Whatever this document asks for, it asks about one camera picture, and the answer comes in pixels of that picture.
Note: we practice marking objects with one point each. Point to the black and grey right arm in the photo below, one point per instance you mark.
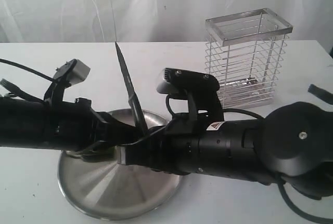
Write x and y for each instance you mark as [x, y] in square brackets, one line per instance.
[293, 144]

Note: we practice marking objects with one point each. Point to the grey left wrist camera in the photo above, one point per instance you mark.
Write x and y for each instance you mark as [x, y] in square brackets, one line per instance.
[72, 72]

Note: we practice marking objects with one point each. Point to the metal wire utensil holder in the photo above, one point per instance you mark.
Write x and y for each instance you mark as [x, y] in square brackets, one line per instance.
[244, 52]

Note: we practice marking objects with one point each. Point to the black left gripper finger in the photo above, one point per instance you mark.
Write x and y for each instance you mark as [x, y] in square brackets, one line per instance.
[107, 143]
[107, 121]

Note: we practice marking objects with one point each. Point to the round stainless steel plate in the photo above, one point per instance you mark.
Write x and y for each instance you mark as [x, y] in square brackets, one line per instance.
[101, 188]

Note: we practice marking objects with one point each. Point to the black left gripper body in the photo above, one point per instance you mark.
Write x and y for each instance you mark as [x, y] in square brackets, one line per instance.
[69, 126]

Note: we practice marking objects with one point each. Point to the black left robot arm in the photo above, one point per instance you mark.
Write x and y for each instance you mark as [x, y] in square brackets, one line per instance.
[23, 123]

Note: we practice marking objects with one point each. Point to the white backdrop curtain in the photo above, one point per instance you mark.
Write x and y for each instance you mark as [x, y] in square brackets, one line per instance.
[147, 20]

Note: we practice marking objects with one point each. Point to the black handled kitchen knife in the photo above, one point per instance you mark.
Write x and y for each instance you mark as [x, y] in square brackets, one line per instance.
[133, 100]

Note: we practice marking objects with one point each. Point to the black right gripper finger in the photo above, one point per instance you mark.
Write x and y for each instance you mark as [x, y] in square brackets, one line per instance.
[149, 143]
[150, 157]

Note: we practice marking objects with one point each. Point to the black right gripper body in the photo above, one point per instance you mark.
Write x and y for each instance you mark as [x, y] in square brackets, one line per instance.
[183, 148]

